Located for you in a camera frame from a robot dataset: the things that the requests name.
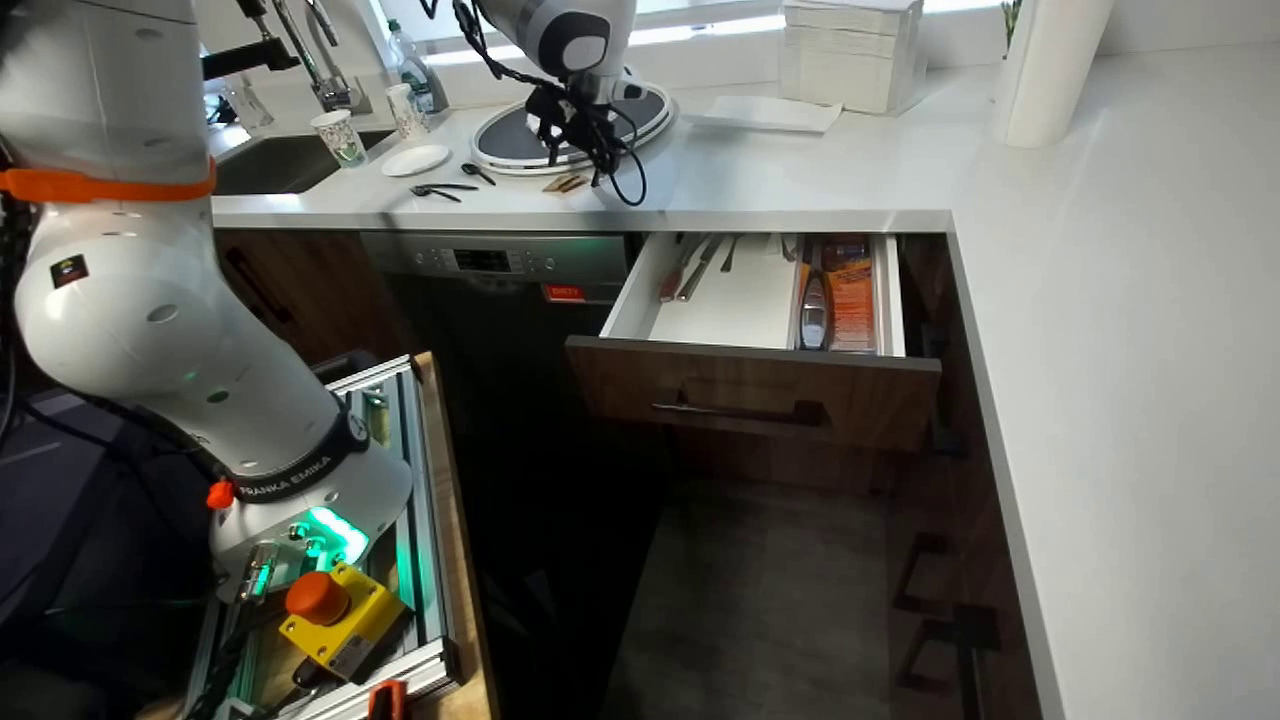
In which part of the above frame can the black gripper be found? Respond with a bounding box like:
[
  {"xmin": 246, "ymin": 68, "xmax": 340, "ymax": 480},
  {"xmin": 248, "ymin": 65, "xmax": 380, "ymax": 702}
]
[{"xmin": 521, "ymin": 77, "xmax": 625, "ymax": 188}]

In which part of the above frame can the yellow emergency stop box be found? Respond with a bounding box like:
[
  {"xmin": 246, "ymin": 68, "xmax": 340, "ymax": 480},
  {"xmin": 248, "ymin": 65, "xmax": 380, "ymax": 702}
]
[{"xmin": 274, "ymin": 563, "xmax": 408, "ymax": 672}]

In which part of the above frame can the black dishwasher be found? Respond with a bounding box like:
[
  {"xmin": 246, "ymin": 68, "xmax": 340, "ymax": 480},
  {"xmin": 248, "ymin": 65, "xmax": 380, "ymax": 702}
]
[{"xmin": 356, "ymin": 228, "xmax": 673, "ymax": 720}]

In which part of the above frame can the dark wood corner cabinet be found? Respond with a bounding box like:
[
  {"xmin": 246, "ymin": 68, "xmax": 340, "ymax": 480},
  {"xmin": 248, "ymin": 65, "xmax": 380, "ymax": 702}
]
[{"xmin": 885, "ymin": 234, "xmax": 1060, "ymax": 720}]

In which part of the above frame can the red emergency stop button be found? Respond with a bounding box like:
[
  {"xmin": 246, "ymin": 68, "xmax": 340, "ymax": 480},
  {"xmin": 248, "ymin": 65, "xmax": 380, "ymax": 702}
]
[{"xmin": 280, "ymin": 570, "xmax": 356, "ymax": 630}]

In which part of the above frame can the small white dish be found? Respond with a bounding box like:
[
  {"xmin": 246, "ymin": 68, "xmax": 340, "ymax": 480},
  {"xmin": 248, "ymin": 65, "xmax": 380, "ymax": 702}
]
[{"xmin": 375, "ymin": 141, "xmax": 458, "ymax": 185}]

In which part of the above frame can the metal faucet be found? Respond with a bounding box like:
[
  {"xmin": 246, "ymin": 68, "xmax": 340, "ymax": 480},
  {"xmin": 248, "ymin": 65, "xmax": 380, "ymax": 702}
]
[{"xmin": 262, "ymin": 0, "xmax": 362, "ymax": 121}]

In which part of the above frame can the packaged digital thermometer orange card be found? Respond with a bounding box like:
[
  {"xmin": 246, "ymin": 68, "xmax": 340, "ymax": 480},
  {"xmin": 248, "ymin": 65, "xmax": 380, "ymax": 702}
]
[{"xmin": 791, "ymin": 235, "xmax": 885, "ymax": 362}]

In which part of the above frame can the dark kitchen sink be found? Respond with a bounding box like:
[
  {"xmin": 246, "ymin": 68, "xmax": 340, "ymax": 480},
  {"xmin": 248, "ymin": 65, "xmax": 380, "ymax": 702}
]
[{"xmin": 214, "ymin": 124, "xmax": 400, "ymax": 200}]

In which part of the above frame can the white paper cup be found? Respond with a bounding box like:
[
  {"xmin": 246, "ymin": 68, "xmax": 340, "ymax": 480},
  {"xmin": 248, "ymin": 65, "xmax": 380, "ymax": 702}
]
[{"xmin": 309, "ymin": 108, "xmax": 372, "ymax": 171}]

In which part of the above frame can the wooden robot cart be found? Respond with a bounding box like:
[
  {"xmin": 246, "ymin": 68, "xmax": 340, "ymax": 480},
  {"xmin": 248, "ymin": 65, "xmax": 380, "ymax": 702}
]
[{"xmin": 174, "ymin": 349, "xmax": 499, "ymax": 720}]

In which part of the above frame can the white storage box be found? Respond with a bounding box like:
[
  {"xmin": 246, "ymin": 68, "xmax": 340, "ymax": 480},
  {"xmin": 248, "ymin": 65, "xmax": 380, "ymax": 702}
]
[{"xmin": 777, "ymin": 0, "xmax": 930, "ymax": 121}]

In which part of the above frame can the clear plastic bottle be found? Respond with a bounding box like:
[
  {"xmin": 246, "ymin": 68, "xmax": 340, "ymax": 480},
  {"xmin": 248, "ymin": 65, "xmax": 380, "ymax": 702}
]
[{"xmin": 384, "ymin": 18, "xmax": 458, "ymax": 127}]

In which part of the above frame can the round black portable cooktop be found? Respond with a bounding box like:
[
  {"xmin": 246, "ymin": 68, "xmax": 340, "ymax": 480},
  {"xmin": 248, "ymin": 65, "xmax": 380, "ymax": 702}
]
[{"xmin": 469, "ymin": 77, "xmax": 684, "ymax": 180}]

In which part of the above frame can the black cabinet handle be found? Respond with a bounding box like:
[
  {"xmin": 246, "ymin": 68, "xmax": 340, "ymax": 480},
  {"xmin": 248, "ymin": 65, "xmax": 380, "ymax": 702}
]
[
  {"xmin": 888, "ymin": 530, "xmax": 962, "ymax": 621},
  {"xmin": 905, "ymin": 605, "xmax": 1004, "ymax": 720}
]

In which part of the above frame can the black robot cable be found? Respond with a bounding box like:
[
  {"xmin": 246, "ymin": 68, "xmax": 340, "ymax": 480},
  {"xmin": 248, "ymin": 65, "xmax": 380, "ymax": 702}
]
[{"xmin": 450, "ymin": 0, "xmax": 657, "ymax": 213}]

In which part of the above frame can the wood cabinet door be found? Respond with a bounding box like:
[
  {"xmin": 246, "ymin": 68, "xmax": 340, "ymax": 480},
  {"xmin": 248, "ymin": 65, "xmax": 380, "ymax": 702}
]
[{"xmin": 214, "ymin": 228, "xmax": 412, "ymax": 372}]

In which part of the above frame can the white drawer with wood front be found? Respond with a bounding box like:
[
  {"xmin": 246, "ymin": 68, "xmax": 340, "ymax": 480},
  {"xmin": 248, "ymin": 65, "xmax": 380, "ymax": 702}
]
[{"xmin": 565, "ymin": 234, "xmax": 944, "ymax": 459}]

